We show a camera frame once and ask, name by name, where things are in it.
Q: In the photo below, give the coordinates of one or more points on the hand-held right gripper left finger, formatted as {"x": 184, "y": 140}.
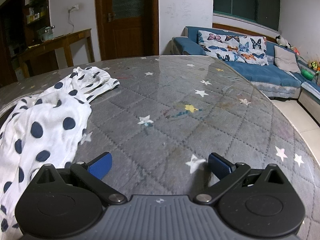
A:
{"x": 101, "y": 166}

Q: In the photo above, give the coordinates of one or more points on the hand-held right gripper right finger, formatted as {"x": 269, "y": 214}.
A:
{"x": 220, "y": 166}

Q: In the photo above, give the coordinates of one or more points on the white polka dot pants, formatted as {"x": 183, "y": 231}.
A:
{"x": 45, "y": 115}

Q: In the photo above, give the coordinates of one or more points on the blue sofa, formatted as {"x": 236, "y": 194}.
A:
{"x": 250, "y": 72}

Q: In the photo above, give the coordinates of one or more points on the butterfly print pillow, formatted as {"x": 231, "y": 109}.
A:
{"x": 232, "y": 46}

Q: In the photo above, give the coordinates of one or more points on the grey pillow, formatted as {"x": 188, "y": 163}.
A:
{"x": 286, "y": 58}

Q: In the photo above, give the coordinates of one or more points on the green toy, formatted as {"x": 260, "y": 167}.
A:
{"x": 307, "y": 74}

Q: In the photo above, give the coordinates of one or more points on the wooden side table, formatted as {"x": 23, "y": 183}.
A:
{"x": 60, "y": 41}

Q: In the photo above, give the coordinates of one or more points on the brown wooden door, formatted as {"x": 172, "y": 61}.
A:
{"x": 127, "y": 32}

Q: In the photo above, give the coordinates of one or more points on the yellow and green toys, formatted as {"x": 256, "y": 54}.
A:
{"x": 313, "y": 65}

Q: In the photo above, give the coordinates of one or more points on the black and white plush toy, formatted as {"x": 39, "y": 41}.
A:
{"x": 282, "y": 41}

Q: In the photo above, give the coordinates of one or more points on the green framed window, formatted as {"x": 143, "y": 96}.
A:
{"x": 245, "y": 2}

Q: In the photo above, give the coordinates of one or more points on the dark wooden cabinet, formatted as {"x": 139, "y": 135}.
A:
{"x": 15, "y": 17}

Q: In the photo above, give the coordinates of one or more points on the white wall socket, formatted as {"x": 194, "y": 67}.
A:
{"x": 73, "y": 7}

